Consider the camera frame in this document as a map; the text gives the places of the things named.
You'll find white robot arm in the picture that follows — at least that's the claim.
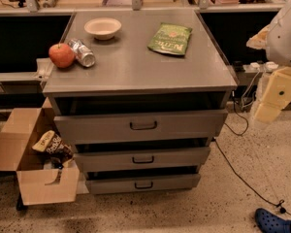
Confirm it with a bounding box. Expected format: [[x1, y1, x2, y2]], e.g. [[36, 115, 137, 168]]
[[246, 0, 291, 128]]

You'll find grey middle drawer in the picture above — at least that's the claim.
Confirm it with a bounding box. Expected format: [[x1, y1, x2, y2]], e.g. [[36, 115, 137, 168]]
[[75, 147, 210, 172]]

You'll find white bowl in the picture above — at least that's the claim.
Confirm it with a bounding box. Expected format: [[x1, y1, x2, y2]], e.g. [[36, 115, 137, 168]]
[[84, 17, 121, 41]]

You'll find brown snack bag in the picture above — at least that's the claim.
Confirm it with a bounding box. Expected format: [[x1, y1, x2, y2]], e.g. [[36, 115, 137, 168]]
[[32, 130, 74, 165]]

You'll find silver soda can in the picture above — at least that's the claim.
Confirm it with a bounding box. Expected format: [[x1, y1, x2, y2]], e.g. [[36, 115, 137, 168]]
[[68, 39, 96, 68]]

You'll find cardboard box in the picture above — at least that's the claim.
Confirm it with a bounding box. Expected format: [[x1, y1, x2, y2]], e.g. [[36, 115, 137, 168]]
[[0, 101, 80, 206]]

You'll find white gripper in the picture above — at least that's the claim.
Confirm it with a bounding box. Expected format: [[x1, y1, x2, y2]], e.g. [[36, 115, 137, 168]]
[[246, 25, 291, 123]]

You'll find red apple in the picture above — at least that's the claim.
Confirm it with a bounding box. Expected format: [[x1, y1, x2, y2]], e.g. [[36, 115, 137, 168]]
[[48, 43, 75, 68]]

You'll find grey bottom drawer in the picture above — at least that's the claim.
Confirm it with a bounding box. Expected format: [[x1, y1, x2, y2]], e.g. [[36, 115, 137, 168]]
[[85, 174, 201, 194]]

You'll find green chip bag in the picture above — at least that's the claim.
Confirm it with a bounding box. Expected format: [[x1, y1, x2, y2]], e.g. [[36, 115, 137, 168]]
[[147, 22, 192, 56]]

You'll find grey drawer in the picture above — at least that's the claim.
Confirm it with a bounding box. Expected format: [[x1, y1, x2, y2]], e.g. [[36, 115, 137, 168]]
[[85, 174, 201, 194], [54, 109, 227, 145], [75, 147, 210, 172]]

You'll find grey drawer cabinet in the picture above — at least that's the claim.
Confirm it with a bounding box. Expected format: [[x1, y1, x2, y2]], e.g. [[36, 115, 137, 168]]
[[44, 9, 237, 193]]

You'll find black floor cable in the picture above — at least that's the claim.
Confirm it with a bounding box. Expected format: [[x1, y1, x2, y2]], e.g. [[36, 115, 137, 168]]
[[213, 94, 291, 219]]

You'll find white power strip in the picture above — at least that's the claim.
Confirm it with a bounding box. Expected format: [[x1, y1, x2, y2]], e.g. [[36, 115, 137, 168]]
[[249, 61, 278, 72]]

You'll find grey top drawer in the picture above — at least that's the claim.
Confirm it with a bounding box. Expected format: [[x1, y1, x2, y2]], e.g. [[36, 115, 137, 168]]
[[54, 109, 227, 145]]

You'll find blue clog shoe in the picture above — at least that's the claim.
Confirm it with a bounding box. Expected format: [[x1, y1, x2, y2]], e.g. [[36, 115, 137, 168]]
[[254, 208, 291, 233]]

